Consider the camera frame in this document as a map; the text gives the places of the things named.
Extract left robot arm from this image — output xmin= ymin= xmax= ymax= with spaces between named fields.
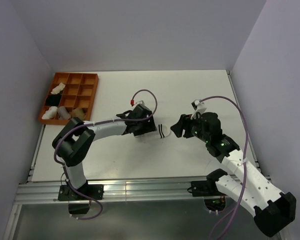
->
xmin=52 ymin=103 xmax=157 ymax=200

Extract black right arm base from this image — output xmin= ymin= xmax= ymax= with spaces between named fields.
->
xmin=187 ymin=180 xmax=226 ymax=212

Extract orange wooden compartment tray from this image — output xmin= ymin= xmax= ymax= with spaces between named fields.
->
xmin=38 ymin=72 xmax=99 ymax=125

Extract grey sock with red cuff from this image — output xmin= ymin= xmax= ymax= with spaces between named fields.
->
xmin=57 ymin=106 xmax=71 ymax=120

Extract cream rolled sock in tray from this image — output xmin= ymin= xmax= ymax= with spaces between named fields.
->
xmin=50 ymin=82 xmax=66 ymax=95

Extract white rolled sock in tray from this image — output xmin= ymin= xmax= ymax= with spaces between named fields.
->
xmin=41 ymin=106 xmax=58 ymax=120

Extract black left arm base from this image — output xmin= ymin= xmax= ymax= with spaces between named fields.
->
xmin=57 ymin=183 xmax=104 ymax=218

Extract black rolled sock in tray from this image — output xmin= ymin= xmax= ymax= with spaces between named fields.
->
xmin=44 ymin=94 xmax=62 ymax=107

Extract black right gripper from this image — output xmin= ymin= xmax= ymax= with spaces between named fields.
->
xmin=169 ymin=112 xmax=210 ymax=143

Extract aluminium frame rail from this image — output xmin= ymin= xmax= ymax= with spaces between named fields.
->
xmin=13 ymin=176 xmax=277 ymax=205

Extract white sock with black stripes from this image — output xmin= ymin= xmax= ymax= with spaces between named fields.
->
xmin=138 ymin=123 xmax=171 ymax=143

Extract tan brown long sock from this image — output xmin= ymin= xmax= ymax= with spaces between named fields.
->
xmin=71 ymin=108 xmax=86 ymax=121

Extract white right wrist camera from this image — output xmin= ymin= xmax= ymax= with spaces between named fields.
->
xmin=190 ymin=99 xmax=207 ymax=119

